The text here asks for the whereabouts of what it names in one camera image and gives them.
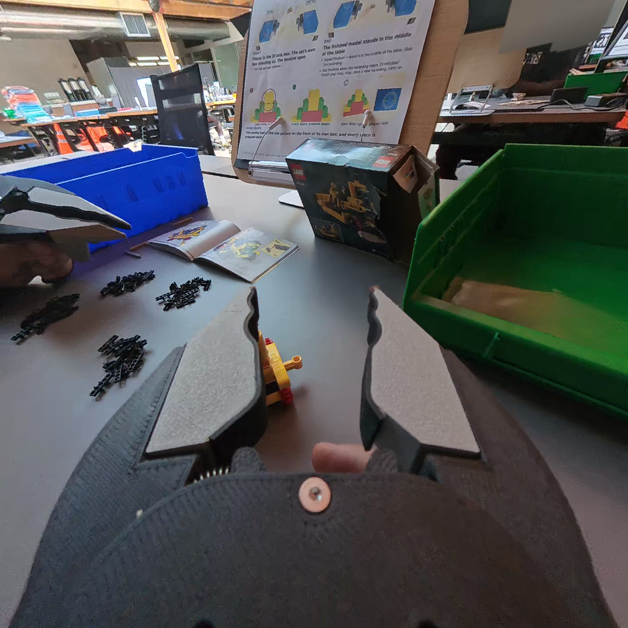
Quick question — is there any ceiling air vent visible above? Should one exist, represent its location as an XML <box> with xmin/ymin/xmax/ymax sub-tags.
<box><xmin>118</xmin><ymin>12</ymin><xmax>152</xmax><ymax>38</ymax></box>

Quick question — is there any blue plastic bin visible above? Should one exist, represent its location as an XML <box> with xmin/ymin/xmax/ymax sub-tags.
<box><xmin>0</xmin><ymin>143</ymin><xmax>210</xmax><ymax>254</ymax></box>

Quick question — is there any long background workbench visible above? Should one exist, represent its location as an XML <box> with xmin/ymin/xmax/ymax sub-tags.
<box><xmin>0</xmin><ymin>100</ymin><xmax>236</xmax><ymax>153</ymax></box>

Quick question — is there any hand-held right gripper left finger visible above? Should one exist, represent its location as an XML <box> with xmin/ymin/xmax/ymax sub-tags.
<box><xmin>145</xmin><ymin>287</ymin><xmax>270</xmax><ymax>459</ymax></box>

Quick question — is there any black office chair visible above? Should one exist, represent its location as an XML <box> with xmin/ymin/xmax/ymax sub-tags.
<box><xmin>149</xmin><ymin>64</ymin><xmax>217</xmax><ymax>157</ymax></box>

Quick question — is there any person's right hand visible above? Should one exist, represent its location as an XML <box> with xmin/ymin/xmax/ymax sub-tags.
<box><xmin>311</xmin><ymin>442</ymin><xmax>377</xmax><ymax>475</ymax></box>

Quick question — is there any open instruction booklet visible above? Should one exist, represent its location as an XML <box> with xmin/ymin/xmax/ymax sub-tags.
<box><xmin>147</xmin><ymin>219</ymin><xmax>300</xmax><ymax>285</ymax></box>

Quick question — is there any person's left hand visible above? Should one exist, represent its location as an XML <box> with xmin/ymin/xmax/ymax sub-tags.
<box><xmin>0</xmin><ymin>240</ymin><xmax>74</xmax><ymax>288</ymax></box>

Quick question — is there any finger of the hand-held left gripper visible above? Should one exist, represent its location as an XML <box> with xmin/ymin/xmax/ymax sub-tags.
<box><xmin>0</xmin><ymin>176</ymin><xmax>132</xmax><ymax>231</ymax></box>
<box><xmin>0</xmin><ymin>227</ymin><xmax>129</xmax><ymax>263</ymax></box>

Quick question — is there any wooden background table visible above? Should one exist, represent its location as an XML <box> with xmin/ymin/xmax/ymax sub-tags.
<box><xmin>434</xmin><ymin>96</ymin><xmax>628</xmax><ymax>150</ymax></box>

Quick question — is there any grey metal cabinet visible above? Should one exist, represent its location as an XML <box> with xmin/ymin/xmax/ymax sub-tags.
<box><xmin>86</xmin><ymin>57</ymin><xmax>170</xmax><ymax>110</ymax></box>

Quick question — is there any instruction sheet on wooden stand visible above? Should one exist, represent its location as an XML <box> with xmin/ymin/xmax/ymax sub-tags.
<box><xmin>232</xmin><ymin>0</ymin><xmax>470</xmax><ymax>178</ymax></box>

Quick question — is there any yellow lego vehicle model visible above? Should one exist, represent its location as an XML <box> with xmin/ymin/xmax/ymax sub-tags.
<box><xmin>257</xmin><ymin>330</ymin><xmax>303</xmax><ymax>407</ymax></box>

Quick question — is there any brown cardboard sheet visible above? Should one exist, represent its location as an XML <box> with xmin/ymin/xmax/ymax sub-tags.
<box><xmin>442</xmin><ymin>277</ymin><xmax>628</xmax><ymax>346</ymax></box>

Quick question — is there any printed instruction sheet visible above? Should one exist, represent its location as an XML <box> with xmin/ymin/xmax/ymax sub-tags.
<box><xmin>236</xmin><ymin>0</ymin><xmax>436</xmax><ymax>161</ymax></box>

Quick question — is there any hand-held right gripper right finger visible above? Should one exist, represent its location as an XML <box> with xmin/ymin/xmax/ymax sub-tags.
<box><xmin>359</xmin><ymin>287</ymin><xmax>481</xmax><ymax>464</ymax></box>

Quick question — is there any dark lego set box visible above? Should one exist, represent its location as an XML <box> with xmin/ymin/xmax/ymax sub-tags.
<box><xmin>285</xmin><ymin>137</ymin><xmax>440</xmax><ymax>266</ymax></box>

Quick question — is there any green plastic bin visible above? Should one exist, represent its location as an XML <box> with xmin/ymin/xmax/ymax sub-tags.
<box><xmin>403</xmin><ymin>143</ymin><xmax>628</xmax><ymax>421</ymax></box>

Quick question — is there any pile of black lego pieces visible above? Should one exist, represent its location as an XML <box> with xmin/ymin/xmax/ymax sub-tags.
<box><xmin>99</xmin><ymin>270</ymin><xmax>157</xmax><ymax>298</ymax></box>
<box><xmin>11</xmin><ymin>293</ymin><xmax>81</xmax><ymax>343</ymax></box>
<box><xmin>155</xmin><ymin>277</ymin><xmax>213</xmax><ymax>312</ymax></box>
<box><xmin>89</xmin><ymin>334</ymin><xmax>149</xmax><ymax>398</ymax></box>

